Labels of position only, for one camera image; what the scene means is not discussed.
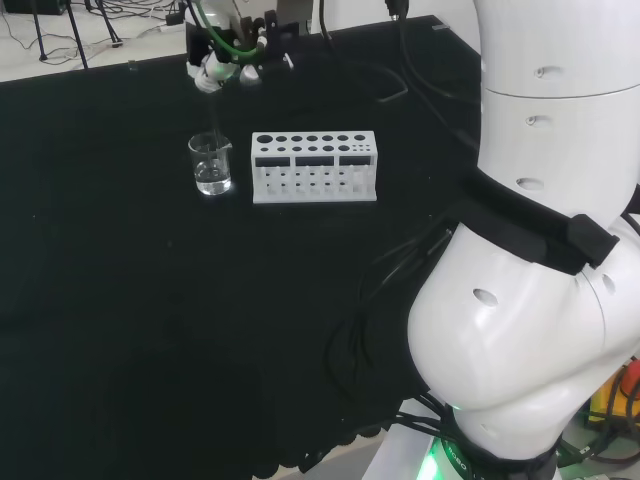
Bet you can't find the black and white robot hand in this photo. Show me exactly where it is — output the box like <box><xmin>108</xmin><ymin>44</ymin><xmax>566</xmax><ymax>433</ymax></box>
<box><xmin>184</xmin><ymin>9</ymin><xmax>302</xmax><ymax>94</ymax></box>

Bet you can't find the clear glass rod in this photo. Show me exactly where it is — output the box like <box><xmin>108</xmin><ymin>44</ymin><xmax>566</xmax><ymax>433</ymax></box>
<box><xmin>208</xmin><ymin>83</ymin><xmax>225</xmax><ymax>152</ymax></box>

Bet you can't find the clear glass beaker with liquid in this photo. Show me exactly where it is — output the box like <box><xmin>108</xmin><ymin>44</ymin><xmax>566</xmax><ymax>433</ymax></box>
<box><xmin>187</xmin><ymin>132</ymin><xmax>234</xmax><ymax>197</ymax></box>

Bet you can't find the white test tube rack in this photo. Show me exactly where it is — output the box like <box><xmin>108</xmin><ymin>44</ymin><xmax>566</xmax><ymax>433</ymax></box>
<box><xmin>250</xmin><ymin>130</ymin><xmax>379</xmax><ymax>206</ymax></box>

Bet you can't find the black tripod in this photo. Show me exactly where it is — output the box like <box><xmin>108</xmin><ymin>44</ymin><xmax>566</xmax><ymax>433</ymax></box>
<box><xmin>27</xmin><ymin>0</ymin><xmax>52</xmax><ymax>64</ymax></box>
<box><xmin>63</xmin><ymin>0</ymin><xmax>122</xmax><ymax>70</ymax></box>

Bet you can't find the black bench cloth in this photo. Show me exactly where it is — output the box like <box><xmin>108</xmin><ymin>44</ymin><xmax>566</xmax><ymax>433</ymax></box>
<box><xmin>0</xmin><ymin>13</ymin><xmax>484</xmax><ymax>475</ymax></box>

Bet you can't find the yellow stop button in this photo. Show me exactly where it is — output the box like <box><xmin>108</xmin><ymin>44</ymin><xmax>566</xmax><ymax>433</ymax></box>
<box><xmin>585</xmin><ymin>357</ymin><xmax>640</xmax><ymax>432</ymax></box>

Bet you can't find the green cable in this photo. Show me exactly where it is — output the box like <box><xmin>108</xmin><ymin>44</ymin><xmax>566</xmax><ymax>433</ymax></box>
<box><xmin>191</xmin><ymin>0</ymin><xmax>267</xmax><ymax>65</ymax></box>

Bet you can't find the black looped cable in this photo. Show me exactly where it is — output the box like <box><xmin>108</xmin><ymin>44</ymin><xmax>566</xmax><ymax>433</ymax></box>
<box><xmin>317</xmin><ymin>0</ymin><xmax>410</xmax><ymax>105</ymax></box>

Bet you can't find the black cable with flat plug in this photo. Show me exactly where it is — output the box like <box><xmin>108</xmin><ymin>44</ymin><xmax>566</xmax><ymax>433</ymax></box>
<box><xmin>383</xmin><ymin>0</ymin><xmax>482</xmax><ymax>154</ymax></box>

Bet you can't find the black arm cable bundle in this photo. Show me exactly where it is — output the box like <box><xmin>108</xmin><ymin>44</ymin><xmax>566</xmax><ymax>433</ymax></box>
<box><xmin>323</xmin><ymin>223</ymin><xmax>457</xmax><ymax>436</ymax></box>

